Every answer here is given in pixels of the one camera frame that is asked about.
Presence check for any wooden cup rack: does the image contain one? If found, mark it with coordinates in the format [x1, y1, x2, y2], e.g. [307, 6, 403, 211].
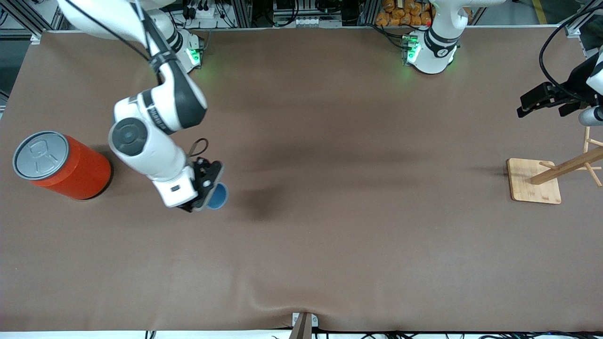
[507, 126, 603, 205]

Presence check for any brown table cover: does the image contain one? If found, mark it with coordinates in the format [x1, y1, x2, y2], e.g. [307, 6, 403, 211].
[0, 27, 603, 333]

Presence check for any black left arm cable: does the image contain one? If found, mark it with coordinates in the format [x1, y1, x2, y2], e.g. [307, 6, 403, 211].
[539, 0, 603, 100]

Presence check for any blue plastic cup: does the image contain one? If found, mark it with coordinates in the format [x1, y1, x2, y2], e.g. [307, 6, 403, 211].
[206, 183, 229, 210]

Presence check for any pile of orange snack packs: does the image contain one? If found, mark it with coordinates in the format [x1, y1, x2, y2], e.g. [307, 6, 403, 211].
[375, 0, 434, 27]

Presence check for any aluminium frame profile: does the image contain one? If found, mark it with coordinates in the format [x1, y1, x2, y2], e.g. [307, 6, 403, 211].
[0, 0, 66, 39]
[563, 0, 603, 39]

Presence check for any orange can with grey lid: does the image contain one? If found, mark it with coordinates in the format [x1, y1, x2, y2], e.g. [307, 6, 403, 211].
[13, 130, 112, 201]

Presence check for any white power strip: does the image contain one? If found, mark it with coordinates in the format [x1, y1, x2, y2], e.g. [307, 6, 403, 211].
[181, 4, 216, 19]

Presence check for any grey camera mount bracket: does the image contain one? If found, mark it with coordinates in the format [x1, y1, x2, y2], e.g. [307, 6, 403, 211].
[288, 312, 319, 339]

